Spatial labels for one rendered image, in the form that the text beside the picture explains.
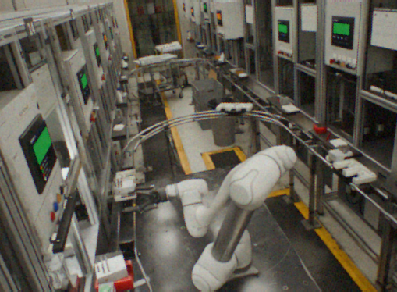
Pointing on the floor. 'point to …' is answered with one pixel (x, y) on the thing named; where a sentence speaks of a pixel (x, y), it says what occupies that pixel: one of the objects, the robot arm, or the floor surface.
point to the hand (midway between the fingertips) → (128, 201)
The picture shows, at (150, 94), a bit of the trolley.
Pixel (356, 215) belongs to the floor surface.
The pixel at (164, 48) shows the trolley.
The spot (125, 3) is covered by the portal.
